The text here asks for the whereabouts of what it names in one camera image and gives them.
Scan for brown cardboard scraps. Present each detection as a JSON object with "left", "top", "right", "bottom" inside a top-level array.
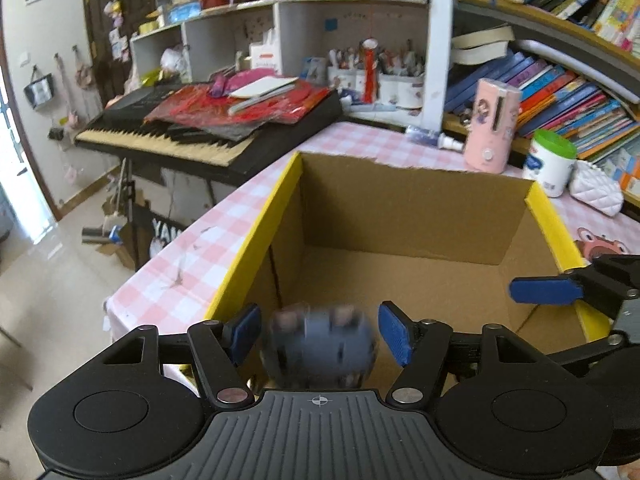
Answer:
[{"left": 82, "top": 200, "right": 151, "bottom": 272}]

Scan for red plastic bags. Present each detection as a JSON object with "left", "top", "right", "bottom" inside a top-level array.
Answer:
[{"left": 145, "top": 82, "right": 333, "bottom": 135}]

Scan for white plastic bag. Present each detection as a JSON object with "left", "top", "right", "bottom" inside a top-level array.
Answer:
[{"left": 160, "top": 45, "right": 190, "bottom": 84}]

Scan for white pen holder with pens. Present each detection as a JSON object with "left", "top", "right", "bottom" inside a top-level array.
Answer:
[{"left": 327, "top": 49, "right": 426, "bottom": 110}]

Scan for black keyboard stand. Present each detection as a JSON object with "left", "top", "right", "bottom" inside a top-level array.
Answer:
[{"left": 116, "top": 157, "right": 221, "bottom": 272}]

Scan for thick white paged book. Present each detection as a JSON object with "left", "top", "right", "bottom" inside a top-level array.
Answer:
[{"left": 451, "top": 25, "right": 516, "bottom": 66}]

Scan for black electronic keyboard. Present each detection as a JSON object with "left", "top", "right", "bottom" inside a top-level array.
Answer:
[{"left": 74, "top": 82, "right": 345, "bottom": 182}]

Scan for row of colourful books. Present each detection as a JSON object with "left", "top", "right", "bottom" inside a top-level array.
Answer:
[{"left": 444, "top": 50, "right": 640, "bottom": 163}]

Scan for grey blue ball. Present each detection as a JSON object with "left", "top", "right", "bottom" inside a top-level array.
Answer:
[{"left": 260, "top": 302, "right": 378, "bottom": 391}]

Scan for white tub green lid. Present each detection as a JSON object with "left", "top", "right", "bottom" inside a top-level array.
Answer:
[{"left": 523, "top": 129, "right": 579, "bottom": 198}]

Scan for yellow-edged cardboard box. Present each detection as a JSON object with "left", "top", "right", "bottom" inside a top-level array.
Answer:
[{"left": 205, "top": 151, "right": 613, "bottom": 397}]

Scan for wooden bookshelf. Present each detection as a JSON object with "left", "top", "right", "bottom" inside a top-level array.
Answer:
[{"left": 442, "top": 0, "right": 640, "bottom": 183}]

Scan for red white cylinder toy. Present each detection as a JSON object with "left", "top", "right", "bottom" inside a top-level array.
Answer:
[{"left": 361, "top": 38, "right": 381, "bottom": 106}]

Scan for pink cylindrical humidifier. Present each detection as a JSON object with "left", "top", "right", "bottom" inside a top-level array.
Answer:
[{"left": 464, "top": 78, "right": 522, "bottom": 175}]

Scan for white quilted purse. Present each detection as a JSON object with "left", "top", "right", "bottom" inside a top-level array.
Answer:
[{"left": 570, "top": 161, "right": 624, "bottom": 217}]

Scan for blue packets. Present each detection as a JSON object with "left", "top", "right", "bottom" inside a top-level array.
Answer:
[{"left": 157, "top": 0, "right": 203, "bottom": 26}]

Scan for pink checked printed tablecloth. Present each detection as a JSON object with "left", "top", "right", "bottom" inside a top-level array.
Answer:
[{"left": 102, "top": 120, "right": 640, "bottom": 386}]

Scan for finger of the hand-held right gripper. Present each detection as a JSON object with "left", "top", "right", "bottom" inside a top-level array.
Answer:
[
  {"left": 547, "top": 332, "right": 632, "bottom": 377},
  {"left": 508, "top": 255, "right": 640, "bottom": 320}
]

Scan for white notebook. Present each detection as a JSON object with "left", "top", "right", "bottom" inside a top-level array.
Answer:
[{"left": 229, "top": 76, "right": 299, "bottom": 100}]

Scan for magenta plastic bag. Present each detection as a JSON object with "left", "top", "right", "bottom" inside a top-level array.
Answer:
[{"left": 207, "top": 71, "right": 273, "bottom": 99}]

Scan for grey hanging bag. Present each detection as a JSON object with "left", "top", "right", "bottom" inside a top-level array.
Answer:
[{"left": 24, "top": 66, "right": 55, "bottom": 110}]

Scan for black bag white letters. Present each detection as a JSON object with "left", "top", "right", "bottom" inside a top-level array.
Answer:
[{"left": 135, "top": 205, "right": 197, "bottom": 262}]

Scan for small spray bottle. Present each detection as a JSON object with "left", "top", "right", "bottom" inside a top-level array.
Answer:
[{"left": 405, "top": 126, "right": 466, "bottom": 153}]

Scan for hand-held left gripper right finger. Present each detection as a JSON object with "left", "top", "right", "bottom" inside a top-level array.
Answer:
[{"left": 377, "top": 301, "right": 551, "bottom": 407}]

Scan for white shelf unit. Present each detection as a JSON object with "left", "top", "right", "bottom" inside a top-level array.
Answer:
[{"left": 130, "top": 0, "right": 457, "bottom": 133}]

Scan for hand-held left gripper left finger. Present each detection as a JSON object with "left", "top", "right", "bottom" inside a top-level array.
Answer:
[{"left": 100, "top": 304, "right": 263, "bottom": 411}]

